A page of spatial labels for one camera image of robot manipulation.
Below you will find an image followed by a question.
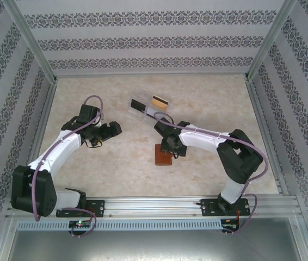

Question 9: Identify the brown leather card holder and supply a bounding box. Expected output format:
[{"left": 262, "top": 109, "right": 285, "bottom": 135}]
[{"left": 154, "top": 144, "right": 174, "bottom": 166}]

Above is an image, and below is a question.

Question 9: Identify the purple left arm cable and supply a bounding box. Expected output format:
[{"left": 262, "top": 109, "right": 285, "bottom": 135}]
[{"left": 31, "top": 95, "right": 104, "bottom": 238}]

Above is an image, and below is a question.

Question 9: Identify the aluminium side rail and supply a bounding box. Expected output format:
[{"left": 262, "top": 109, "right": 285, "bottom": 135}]
[
  {"left": 5, "top": 78, "right": 59, "bottom": 217},
  {"left": 243, "top": 76, "right": 304, "bottom": 207}
]

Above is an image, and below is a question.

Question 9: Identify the gold card with black stripe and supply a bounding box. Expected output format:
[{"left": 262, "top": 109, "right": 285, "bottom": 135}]
[{"left": 150, "top": 95, "right": 170, "bottom": 112}]

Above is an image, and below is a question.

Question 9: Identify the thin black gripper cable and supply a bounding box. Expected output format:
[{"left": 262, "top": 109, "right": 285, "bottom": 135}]
[{"left": 85, "top": 138, "right": 103, "bottom": 150}]

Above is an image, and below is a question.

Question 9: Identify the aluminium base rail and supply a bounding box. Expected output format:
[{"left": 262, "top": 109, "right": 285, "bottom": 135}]
[{"left": 5, "top": 196, "right": 306, "bottom": 218}]

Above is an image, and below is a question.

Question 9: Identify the aluminium frame post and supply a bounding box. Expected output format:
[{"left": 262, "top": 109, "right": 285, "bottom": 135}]
[
  {"left": 3, "top": 0, "right": 59, "bottom": 84},
  {"left": 0, "top": 214, "right": 17, "bottom": 261},
  {"left": 289, "top": 216, "right": 308, "bottom": 261},
  {"left": 244, "top": 0, "right": 301, "bottom": 82}
]

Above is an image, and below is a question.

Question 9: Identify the thin aluminium cross rail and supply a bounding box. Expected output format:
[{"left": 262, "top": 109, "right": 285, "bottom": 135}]
[{"left": 52, "top": 71, "right": 249, "bottom": 77}]

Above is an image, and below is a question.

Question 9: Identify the slotted grey cable duct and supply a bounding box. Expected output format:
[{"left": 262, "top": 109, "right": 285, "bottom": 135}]
[{"left": 16, "top": 219, "right": 223, "bottom": 231}]

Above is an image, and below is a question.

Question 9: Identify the white card with dark stripe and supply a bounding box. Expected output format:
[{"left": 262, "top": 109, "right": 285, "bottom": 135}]
[{"left": 144, "top": 107, "right": 160, "bottom": 120}]

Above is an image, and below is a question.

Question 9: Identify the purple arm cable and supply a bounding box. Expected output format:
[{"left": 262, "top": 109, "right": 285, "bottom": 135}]
[
  {"left": 153, "top": 111, "right": 269, "bottom": 236},
  {"left": 31, "top": 95, "right": 104, "bottom": 238}
]

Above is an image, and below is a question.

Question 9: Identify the grey metal sheet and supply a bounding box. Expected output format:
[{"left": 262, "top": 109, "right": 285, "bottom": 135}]
[{"left": 5, "top": 229, "right": 308, "bottom": 261}]

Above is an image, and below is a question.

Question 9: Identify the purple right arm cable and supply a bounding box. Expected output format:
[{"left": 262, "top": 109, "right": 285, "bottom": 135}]
[{"left": 153, "top": 111, "right": 269, "bottom": 236}]

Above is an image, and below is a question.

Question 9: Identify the clear acrylic card organizer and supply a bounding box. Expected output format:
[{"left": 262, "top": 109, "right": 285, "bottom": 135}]
[{"left": 128, "top": 89, "right": 171, "bottom": 125}]

